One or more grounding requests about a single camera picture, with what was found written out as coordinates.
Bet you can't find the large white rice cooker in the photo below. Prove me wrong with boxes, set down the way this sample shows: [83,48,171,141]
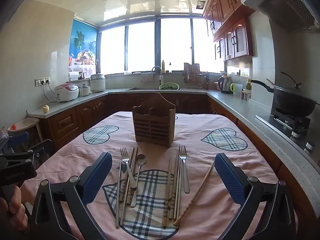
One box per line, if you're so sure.
[90,73,106,93]

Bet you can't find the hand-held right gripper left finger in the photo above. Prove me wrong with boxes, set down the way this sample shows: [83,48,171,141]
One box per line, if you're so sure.
[27,152,113,240]

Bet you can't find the kitchen sink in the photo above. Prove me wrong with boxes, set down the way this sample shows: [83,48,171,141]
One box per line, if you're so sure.
[126,87,182,92]

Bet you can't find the white and pink rice cooker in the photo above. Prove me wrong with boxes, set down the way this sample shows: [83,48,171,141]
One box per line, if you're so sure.
[54,83,79,103]

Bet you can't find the pink plaid-heart tablecloth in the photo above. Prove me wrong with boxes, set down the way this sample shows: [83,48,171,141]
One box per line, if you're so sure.
[20,111,299,240]

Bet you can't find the curved sink faucet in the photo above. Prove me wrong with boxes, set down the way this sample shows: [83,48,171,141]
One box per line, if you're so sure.
[151,65,164,88]

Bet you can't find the wooden wall cabinets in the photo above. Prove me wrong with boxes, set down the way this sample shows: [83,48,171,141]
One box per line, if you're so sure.
[202,0,256,62]

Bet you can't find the person's left hand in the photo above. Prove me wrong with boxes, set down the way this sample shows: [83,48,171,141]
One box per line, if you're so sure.
[0,187,27,231]

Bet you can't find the black power cable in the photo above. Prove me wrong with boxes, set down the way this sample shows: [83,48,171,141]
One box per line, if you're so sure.
[43,83,59,103]

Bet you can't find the black wok with lid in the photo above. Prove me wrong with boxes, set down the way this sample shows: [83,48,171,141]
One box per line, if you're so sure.
[251,71,318,117]

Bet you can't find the tropical wall poster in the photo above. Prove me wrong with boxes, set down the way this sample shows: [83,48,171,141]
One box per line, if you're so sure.
[68,18,98,73]

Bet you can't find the electric kettle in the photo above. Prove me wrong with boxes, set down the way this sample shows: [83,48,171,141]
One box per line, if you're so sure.
[218,75,233,94]

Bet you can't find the wooden utensil holder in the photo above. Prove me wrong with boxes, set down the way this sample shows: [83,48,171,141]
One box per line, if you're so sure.
[132,92,177,148]

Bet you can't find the large kitchen window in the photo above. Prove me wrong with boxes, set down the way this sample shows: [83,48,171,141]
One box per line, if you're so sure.
[97,17,225,75]

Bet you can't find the gas stove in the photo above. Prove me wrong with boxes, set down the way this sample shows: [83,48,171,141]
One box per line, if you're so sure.
[255,107,316,153]

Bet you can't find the silver spoon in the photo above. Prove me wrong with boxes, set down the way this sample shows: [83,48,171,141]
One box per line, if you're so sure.
[130,154,147,207]

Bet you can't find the green basin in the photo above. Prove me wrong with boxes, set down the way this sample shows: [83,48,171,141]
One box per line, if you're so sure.
[159,82,180,91]

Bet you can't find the silver metal chopstick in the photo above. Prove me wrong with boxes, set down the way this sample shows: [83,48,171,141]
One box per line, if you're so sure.
[174,152,181,221]
[115,160,122,229]

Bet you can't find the round wooden stool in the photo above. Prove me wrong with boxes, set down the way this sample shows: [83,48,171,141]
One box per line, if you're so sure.
[7,117,42,143]

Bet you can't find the dish rack with boards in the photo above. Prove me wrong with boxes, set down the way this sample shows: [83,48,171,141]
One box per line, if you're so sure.
[183,62,203,89]

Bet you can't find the light bamboo chopstick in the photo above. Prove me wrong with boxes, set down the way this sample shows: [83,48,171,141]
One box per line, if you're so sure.
[173,162,215,227]

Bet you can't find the small white pot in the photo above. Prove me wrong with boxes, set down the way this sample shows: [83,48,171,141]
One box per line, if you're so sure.
[79,84,91,97]

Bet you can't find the steel range hood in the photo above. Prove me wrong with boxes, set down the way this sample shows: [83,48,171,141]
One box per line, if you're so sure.
[243,0,320,33]

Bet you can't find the condiment jars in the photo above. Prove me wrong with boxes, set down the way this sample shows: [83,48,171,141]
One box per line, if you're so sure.
[239,78,252,101]

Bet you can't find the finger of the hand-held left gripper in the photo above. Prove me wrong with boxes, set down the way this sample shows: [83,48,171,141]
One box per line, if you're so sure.
[0,149,34,165]

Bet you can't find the grey kitchen countertop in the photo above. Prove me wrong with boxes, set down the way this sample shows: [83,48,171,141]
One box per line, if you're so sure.
[27,87,320,218]

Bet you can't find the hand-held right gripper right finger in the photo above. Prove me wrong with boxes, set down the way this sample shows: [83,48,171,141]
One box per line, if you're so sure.
[214,152,300,240]

